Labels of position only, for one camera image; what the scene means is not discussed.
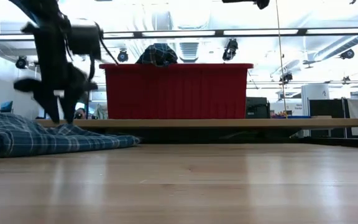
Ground black partition panel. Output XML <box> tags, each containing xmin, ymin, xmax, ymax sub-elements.
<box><xmin>309</xmin><ymin>98</ymin><xmax>345</xmax><ymax>138</ymax></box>

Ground light wood side table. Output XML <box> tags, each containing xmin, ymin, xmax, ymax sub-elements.
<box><xmin>35</xmin><ymin>118</ymin><xmax>358</xmax><ymax>130</ymax></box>

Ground black round ceiling spotlight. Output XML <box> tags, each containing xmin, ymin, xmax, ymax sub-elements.
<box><xmin>15</xmin><ymin>55</ymin><xmax>29</xmax><ymax>70</ymax></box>
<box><xmin>116</xmin><ymin>49</ymin><xmax>129</xmax><ymax>63</ymax></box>
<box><xmin>340</xmin><ymin>49</ymin><xmax>356</xmax><ymax>60</ymax></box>

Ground thin vertical cord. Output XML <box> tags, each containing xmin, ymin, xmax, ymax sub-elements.
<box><xmin>275</xmin><ymin>0</ymin><xmax>288</xmax><ymax>119</ymax></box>

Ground person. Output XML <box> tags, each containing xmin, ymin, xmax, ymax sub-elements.
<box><xmin>74</xmin><ymin>107</ymin><xmax>89</xmax><ymax>120</ymax></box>

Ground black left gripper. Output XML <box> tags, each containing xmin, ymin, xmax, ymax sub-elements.
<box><xmin>13</xmin><ymin>18</ymin><xmax>99</xmax><ymax>124</ymax></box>

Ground black monitor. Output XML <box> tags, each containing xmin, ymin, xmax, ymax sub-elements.
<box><xmin>246</xmin><ymin>96</ymin><xmax>272</xmax><ymax>119</ymax></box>

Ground red plastic laundry bin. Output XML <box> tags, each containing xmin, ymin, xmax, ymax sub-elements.
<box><xmin>99</xmin><ymin>63</ymin><xmax>254</xmax><ymax>120</ymax></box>

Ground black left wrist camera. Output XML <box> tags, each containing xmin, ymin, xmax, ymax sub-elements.
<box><xmin>65</xmin><ymin>18</ymin><xmax>103</xmax><ymax>60</ymax></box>

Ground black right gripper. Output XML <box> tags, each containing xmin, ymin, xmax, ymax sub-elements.
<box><xmin>222</xmin><ymin>0</ymin><xmax>270</xmax><ymax>10</ymax></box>

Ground blue plaid pajama pants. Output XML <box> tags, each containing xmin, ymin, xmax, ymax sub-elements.
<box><xmin>0</xmin><ymin>113</ymin><xmax>140</xmax><ymax>158</ymax></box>

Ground black aluminium table frame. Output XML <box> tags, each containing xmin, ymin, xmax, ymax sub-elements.
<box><xmin>104</xmin><ymin>128</ymin><xmax>358</xmax><ymax>149</ymax></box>

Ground black camera cable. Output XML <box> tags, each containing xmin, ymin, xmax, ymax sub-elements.
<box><xmin>87</xmin><ymin>21</ymin><xmax>120</xmax><ymax>82</ymax></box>

